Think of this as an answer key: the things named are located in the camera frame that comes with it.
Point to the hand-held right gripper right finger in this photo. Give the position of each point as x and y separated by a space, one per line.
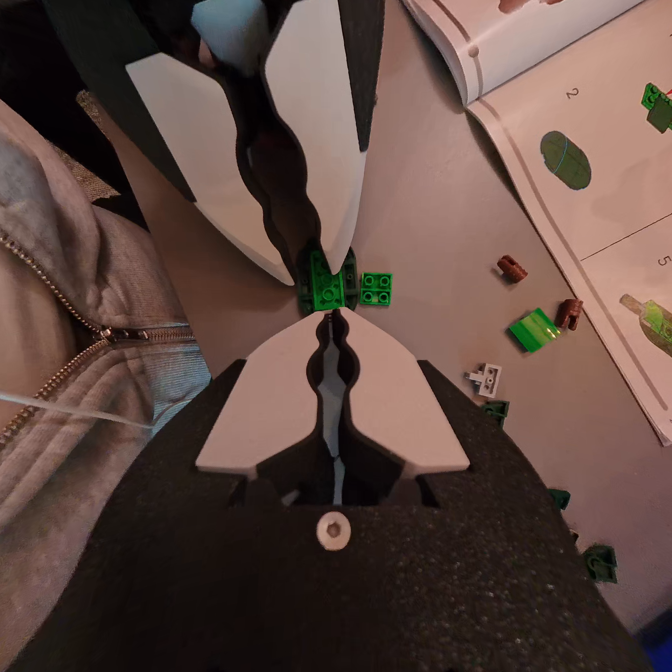
404 409

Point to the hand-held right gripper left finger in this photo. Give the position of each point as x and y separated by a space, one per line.
262 404

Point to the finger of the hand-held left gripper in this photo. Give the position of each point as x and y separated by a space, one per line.
199 152
330 136

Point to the small light grey brick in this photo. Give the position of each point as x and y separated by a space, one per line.
487 379

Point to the green brick assembly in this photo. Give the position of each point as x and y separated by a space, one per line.
325 294

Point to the grey desk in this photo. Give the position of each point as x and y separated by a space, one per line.
446 210

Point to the small dark green piece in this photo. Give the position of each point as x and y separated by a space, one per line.
497 410

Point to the bright green square plate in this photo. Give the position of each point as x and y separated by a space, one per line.
376 288

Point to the bright green slope brick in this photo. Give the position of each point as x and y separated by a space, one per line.
533 329

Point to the small brown round brick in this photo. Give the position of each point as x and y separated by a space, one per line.
512 269
569 314

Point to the dark green clip piece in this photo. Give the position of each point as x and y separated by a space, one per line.
601 563
560 497

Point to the grey zip hoodie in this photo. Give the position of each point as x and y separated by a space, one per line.
63 294

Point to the open instruction booklet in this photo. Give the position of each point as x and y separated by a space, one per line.
603 210

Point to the blue plastic panel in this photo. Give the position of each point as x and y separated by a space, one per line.
659 648

